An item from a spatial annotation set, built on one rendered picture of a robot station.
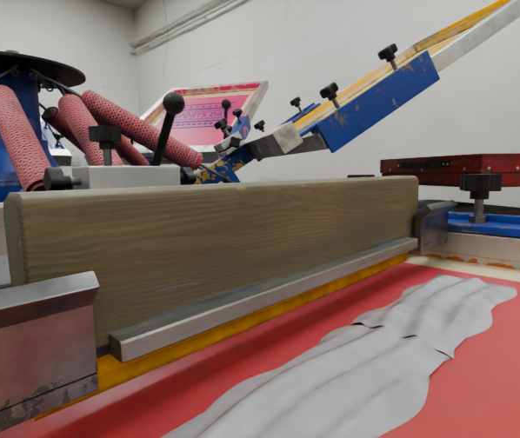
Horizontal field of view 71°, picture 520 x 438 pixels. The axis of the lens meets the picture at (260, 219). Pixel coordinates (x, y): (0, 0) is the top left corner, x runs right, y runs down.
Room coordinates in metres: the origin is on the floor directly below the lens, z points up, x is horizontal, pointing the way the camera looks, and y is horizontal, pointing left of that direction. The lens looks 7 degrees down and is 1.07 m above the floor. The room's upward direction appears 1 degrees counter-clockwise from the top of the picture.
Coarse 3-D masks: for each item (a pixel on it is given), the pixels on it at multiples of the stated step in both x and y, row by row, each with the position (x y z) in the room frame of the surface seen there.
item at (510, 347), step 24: (408, 264) 0.42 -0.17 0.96; (360, 288) 0.34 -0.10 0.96; (384, 288) 0.33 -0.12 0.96; (312, 312) 0.28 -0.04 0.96; (336, 312) 0.28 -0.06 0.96; (360, 312) 0.28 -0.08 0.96; (504, 312) 0.27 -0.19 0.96; (408, 336) 0.23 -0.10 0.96; (480, 336) 0.23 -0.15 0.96; (504, 336) 0.23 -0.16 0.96; (456, 360) 0.20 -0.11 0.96; (480, 360) 0.20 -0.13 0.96; (504, 360) 0.20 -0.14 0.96
